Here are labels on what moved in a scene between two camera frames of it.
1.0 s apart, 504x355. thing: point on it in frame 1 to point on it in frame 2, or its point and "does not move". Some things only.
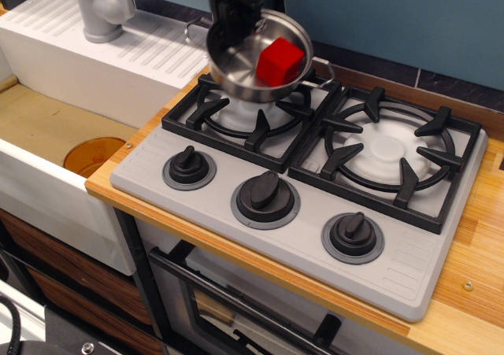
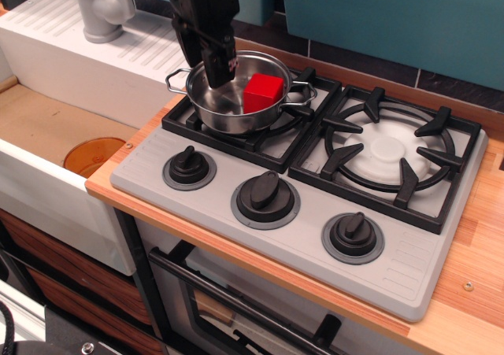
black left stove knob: [189, 170] does not move
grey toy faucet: [104, 12] does not move
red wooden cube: [278, 62] to [261, 90]
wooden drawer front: [79, 290] does not move
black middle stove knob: [265, 202] does not move
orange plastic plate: [87, 155] does not move
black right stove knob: [353, 238] does not move
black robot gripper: [236, 6] to [204, 18]
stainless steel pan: [235, 69] to [222, 109]
